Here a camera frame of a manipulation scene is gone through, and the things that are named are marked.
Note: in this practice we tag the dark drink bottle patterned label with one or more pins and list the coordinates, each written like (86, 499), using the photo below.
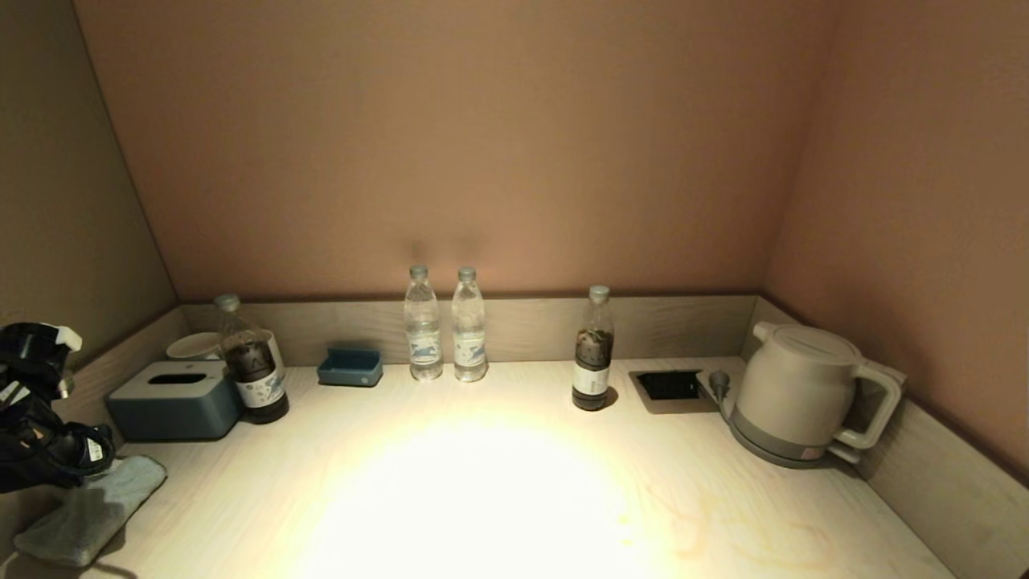
(253, 370)

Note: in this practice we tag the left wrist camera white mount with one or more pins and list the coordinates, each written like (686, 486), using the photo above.
(32, 354)

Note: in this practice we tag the white ceramic cup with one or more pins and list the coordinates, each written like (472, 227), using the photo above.
(193, 346)

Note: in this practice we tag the small blue tray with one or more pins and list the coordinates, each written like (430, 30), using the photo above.
(350, 370)

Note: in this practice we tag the grey power plug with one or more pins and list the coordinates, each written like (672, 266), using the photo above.
(719, 382)

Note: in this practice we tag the light blue-grey cleaning cloth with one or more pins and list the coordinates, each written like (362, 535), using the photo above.
(88, 515)

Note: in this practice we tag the dark tea bottle white label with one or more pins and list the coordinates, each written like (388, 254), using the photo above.
(592, 362)

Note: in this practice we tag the clear water bottle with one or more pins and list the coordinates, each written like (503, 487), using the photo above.
(469, 334)
(423, 334)

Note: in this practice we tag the recessed black power socket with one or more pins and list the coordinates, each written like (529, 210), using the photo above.
(669, 388)

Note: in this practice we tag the beige electric kettle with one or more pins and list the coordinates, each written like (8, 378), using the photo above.
(792, 386)

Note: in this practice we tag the blue-grey tissue box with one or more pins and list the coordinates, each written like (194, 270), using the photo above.
(173, 406)

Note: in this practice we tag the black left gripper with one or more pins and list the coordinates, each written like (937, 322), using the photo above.
(40, 454)

